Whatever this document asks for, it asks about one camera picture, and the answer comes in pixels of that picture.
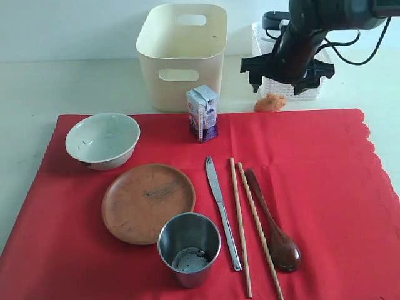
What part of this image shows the fried chicken nugget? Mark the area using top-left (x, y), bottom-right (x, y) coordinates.
top-left (254, 93), bottom-right (286, 112)

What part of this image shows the black camera cable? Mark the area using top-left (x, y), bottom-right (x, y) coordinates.
top-left (265, 17), bottom-right (392, 66)

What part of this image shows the stainless steel cup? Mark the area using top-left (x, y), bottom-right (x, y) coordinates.
top-left (157, 212), bottom-right (221, 289)

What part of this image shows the wooden chopstick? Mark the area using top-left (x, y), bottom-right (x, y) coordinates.
top-left (237, 162), bottom-right (284, 300)
top-left (229, 157), bottom-right (253, 299)

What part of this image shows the right wooden chopstick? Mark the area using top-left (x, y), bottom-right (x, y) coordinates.
top-left (237, 162), bottom-right (284, 300)

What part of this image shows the white perforated plastic basket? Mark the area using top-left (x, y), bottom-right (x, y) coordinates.
top-left (252, 21), bottom-right (333, 101)

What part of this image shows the small milk carton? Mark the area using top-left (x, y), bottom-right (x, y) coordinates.
top-left (186, 85), bottom-right (219, 143)

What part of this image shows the cream plastic bin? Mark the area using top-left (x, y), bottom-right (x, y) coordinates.
top-left (136, 4), bottom-right (228, 112)

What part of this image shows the left wooden chopstick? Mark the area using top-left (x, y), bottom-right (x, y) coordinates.
top-left (229, 157), bottom-right (253, 299)

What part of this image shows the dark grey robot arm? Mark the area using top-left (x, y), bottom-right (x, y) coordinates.
top-left (240, 1), bottom-right (399, 94)

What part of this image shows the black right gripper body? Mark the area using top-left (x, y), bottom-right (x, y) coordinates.
top-left (240, 24), bottom-right (335, 84)

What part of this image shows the dark wooden spoon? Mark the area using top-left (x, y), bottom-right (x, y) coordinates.
top-left (244, 169), bottom-right (302, 273)

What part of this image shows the red tablecloth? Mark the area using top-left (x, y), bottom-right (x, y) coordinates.
top-left (1, 109), bottom-right (399, 299)

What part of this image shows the pale green bowl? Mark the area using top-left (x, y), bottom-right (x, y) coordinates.
top-left (65, 112), bottom-right (141, 171)

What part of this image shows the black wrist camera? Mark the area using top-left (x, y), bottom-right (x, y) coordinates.
top-left (262, 11), bottom-right (290, 31)

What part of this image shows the brown round plate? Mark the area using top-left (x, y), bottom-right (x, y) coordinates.
top-left (101, 163), bottom-right (196, 245)

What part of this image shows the silver table knife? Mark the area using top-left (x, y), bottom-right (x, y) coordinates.
top-left (205, 156), bottom-right (242, 271)

